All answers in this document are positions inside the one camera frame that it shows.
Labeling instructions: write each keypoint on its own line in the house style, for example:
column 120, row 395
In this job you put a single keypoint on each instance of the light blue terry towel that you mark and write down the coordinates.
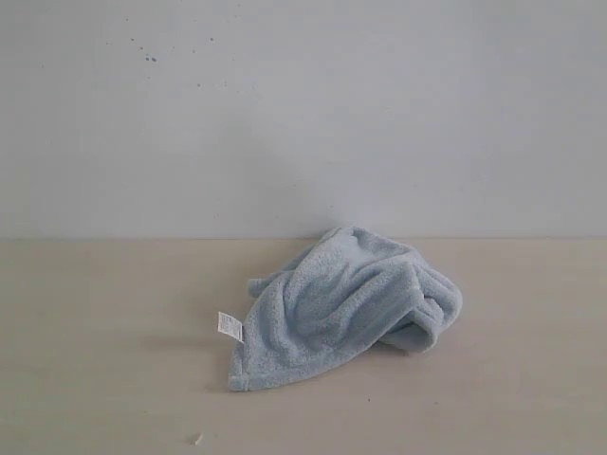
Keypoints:
column 333, row 302

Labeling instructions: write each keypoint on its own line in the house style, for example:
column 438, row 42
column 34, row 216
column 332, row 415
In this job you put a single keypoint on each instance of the white care label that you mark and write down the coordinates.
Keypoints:
column 230, row 326

